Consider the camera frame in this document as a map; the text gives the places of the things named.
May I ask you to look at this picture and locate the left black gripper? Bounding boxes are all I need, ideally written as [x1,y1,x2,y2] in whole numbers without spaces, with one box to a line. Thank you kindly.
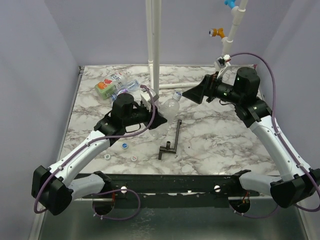
[124,101,168,130]

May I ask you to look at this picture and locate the clear plastic bottle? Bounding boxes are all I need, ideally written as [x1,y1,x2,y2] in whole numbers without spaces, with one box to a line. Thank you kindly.
[149,96,180,139]

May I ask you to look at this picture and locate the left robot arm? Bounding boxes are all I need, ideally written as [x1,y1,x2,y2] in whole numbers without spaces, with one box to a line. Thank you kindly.
[31,89,167,216]

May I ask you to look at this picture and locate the purple label plastic bottle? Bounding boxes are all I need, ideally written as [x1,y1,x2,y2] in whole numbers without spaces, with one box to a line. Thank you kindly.
[110,79,140,101]

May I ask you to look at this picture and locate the green orange label bottle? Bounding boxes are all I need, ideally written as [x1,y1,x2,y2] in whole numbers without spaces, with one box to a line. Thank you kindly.
[94,78,117,100]

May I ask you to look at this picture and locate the green white bottle cap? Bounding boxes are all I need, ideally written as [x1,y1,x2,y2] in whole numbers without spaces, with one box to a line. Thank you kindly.
[104,154,111,160]

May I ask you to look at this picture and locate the orange nozzle fitting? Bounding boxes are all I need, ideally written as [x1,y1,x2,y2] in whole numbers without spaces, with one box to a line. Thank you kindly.
[208,28,225,39]

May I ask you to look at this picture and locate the white PVC pipe tree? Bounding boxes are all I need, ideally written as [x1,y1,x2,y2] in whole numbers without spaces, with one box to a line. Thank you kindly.
[220,0,248,56]

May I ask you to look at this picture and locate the blue pipe fitting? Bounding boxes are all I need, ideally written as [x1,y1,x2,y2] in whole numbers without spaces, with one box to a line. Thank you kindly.
[224,0,236,9]

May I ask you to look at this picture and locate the white PVC pipe stand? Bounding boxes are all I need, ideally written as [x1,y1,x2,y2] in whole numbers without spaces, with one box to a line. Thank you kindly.
[145,0,197,93]

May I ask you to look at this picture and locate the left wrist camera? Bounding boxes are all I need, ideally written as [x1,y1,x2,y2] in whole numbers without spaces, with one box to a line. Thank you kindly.
[140,88,159,112]

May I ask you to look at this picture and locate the dark metal faucet handle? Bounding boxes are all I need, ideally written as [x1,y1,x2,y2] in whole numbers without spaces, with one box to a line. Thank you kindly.
[158,119,183,161]

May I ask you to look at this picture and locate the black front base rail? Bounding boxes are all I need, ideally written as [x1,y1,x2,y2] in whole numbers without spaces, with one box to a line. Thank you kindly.
[102,173,261,209]

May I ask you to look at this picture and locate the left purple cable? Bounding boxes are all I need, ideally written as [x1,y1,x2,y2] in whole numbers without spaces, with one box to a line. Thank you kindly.
[33,84,160,221]

